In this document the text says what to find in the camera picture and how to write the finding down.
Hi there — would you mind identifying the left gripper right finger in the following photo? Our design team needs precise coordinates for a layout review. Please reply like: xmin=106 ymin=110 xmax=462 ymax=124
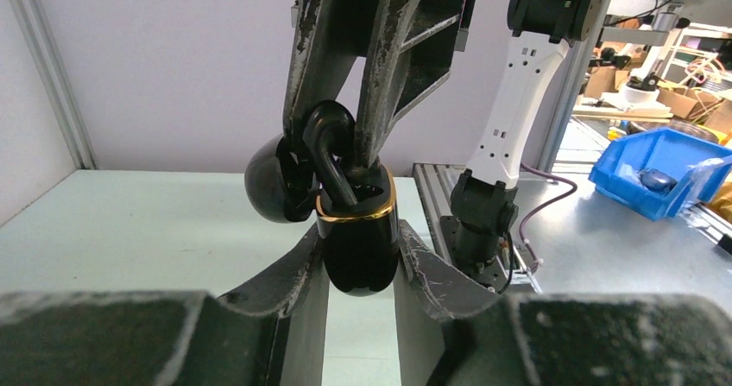
xmin=394 ymin=221 xmax=731 ymax=385

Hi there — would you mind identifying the aluminium frame post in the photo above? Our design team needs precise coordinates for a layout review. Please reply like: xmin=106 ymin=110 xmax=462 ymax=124
xmin=534 ymin=0 xmax=611 ymax=171
xmin=9 ymin=0 xmax=98 ymax=170

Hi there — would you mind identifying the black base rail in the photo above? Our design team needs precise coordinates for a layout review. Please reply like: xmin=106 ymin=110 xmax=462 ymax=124
xmin=413 ymin=163 xmax=541 ymax=294

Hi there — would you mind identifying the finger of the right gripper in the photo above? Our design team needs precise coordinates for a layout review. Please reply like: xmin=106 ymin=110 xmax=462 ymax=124
xmin=353 ymin=0 xmax=476 ymax=170
xmin=283 ymin=0 xmax=365 ymax=142

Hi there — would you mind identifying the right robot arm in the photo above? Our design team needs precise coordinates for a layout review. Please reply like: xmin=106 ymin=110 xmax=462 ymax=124
xmin=278 ymin=0 xmax=605 ymax=272

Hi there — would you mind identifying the right aluminium frame post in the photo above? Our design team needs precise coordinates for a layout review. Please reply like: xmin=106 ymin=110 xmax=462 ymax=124
xmin=534 ymin=0 xmax=611 ymax=171

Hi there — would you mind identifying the black earbud charging case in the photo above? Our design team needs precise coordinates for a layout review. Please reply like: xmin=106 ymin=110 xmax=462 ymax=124
xmin=243 ymin=134 xmax=401 ymax=298

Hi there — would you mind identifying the left aluminium frame post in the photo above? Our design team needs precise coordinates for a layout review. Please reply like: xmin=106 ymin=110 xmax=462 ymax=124
xmin=9 ymin=0 xmax=98 ymax=170

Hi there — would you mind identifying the blue plastic storage bin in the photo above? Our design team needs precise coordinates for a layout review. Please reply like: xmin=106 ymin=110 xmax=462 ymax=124
xmin=589 ymin=128 xmax=731 ymax=221

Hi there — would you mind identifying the black earbud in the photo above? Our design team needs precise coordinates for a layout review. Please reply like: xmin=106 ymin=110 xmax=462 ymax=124
xmin=302 ymin=100 xmax=358 ymax=207

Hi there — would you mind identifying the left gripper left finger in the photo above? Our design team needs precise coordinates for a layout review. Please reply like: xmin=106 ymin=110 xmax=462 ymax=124
xmin=1 ymin=228 xmax=329 ymax=385

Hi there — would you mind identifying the cardboard boxes background clutter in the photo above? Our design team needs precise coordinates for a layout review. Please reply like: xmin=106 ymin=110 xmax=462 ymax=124
xmin=575 ymin=42 xmax=731 ymax=140

